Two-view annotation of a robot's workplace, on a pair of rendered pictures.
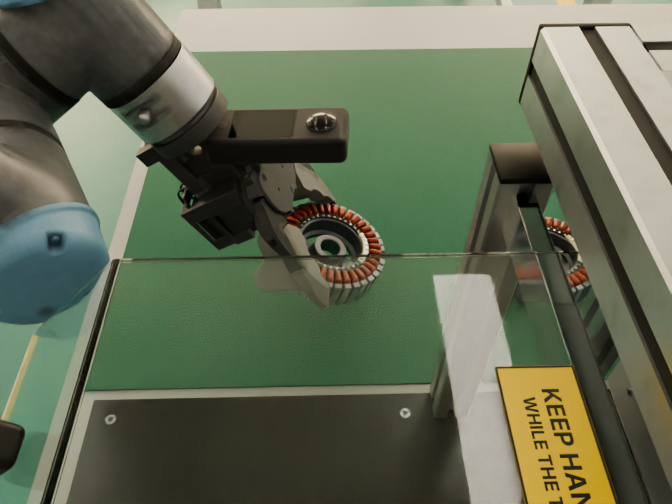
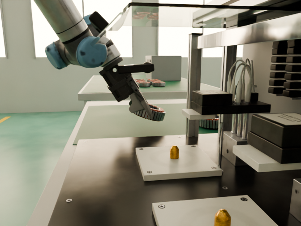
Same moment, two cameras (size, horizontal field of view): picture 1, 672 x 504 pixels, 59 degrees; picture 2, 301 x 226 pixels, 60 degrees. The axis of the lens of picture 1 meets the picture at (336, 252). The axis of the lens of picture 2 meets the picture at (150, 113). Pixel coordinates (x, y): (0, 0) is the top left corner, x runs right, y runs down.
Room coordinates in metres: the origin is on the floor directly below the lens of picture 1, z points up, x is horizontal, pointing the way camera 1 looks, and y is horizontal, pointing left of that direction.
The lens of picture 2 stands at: (-0.46, 0.11, 0.99)
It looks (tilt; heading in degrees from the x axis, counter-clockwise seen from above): 12 degrees down; 352
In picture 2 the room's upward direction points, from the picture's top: straight up
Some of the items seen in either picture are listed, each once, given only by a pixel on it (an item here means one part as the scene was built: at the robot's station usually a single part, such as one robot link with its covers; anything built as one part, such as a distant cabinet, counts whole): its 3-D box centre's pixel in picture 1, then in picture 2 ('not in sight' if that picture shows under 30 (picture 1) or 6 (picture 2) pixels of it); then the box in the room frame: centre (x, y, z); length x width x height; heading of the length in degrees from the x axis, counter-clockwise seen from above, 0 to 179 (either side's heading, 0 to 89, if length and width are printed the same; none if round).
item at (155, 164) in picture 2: not in sight; (174, 160); (0.06, -0.01, 0.78); 0.15 x 0.15 x 0.01; 1
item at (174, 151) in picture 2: not in sight; (174, 151); (0.06, -0.01, 0.80); 0.02 x 0.02 x 0.03
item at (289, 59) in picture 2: not in sight; (292, 63); (0.02, -0.23, 0.98); 0.07 x 0.05 x 0.13; 1
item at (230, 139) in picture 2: not in sight; (238, 147); (0.06, -0.15, 0.80); 0.08 x 0.05 x 0.06; 1
